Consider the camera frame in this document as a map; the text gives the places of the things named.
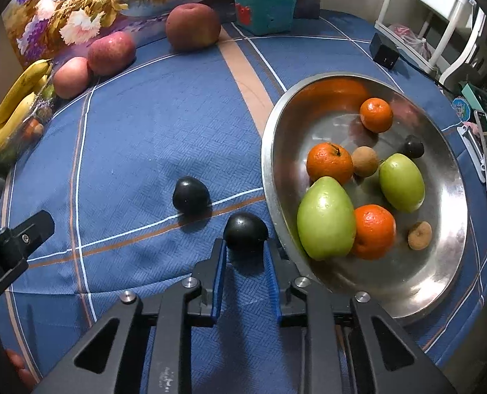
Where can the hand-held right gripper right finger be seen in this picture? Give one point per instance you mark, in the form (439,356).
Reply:
(273,283)

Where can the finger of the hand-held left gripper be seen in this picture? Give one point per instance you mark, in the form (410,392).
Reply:
(30,232)

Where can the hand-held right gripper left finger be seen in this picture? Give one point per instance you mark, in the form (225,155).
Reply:
(218,283)

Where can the dark plum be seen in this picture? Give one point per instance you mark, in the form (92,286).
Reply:
(245,230)
(191,195)
(414,146)

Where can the small brown kiwi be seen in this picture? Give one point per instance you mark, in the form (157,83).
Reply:
(365,161)
(420,234)

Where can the silver metal bowl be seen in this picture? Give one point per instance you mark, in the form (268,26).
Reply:
(440,230)

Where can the person's left hand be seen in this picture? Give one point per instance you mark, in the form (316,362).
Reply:
(17,363)

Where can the clear glass fruit bowl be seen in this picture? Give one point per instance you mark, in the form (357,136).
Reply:
(25,135)

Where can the small mandarin orange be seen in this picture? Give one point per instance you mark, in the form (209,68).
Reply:
(33,129)

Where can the blue plaid tablecloth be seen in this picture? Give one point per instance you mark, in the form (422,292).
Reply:
(145,152)

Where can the pink apple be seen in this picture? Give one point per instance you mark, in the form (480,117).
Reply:
(73,77)

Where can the metal nail clipper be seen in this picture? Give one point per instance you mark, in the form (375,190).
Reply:
(473,152)

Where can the floral painting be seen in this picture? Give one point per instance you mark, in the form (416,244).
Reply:
(103,0)

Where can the black power adapter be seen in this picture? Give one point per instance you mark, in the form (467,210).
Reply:
(383,51)

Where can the dark red apple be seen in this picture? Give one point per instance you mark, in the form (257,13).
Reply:
(193,26)

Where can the teal plastic box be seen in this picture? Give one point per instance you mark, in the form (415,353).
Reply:
(264,10)

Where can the pink plastic bag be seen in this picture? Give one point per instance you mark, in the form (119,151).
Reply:
(409,41)

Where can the white metal rack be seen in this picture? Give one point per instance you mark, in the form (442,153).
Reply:
(436,4)

